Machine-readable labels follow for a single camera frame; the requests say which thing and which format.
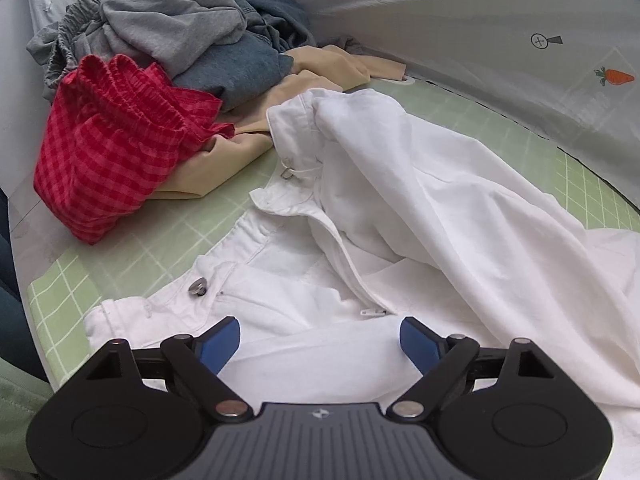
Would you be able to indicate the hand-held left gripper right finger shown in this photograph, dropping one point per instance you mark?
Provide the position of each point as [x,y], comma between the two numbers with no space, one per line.
[417,345]

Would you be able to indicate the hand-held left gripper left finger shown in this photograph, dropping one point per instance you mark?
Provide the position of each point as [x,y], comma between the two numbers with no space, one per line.
[220,345]

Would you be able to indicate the white pants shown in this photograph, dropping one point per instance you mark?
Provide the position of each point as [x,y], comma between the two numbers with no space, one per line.
[450,210]

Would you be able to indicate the person's dark teal clothing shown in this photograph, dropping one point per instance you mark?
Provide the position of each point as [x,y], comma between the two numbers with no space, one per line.
[15,300]

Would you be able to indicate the person's green clothing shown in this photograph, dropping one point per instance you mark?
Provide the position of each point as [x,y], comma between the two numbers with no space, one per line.
[20,420]

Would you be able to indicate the red gingham shorts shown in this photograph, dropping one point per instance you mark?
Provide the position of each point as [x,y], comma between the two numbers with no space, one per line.
[100,160]

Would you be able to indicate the blue denim garment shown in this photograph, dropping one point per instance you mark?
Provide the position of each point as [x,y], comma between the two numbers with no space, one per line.
[230,70]

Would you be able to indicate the beige garment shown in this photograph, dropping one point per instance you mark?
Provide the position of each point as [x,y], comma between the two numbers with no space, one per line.
[320,67]

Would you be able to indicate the grey printed bed sheet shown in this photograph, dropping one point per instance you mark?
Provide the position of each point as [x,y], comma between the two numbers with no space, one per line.
[500,60]

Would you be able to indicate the small mauve grey garment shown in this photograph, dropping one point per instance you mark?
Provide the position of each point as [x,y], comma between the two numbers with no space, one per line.
[351,45]

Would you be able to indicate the grey sweatshirt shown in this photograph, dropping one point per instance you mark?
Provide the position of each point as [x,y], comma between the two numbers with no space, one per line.
[165,15]

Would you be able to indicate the light grey elastic-waist shorts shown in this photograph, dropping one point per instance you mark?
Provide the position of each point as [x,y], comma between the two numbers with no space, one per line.
[60,40]

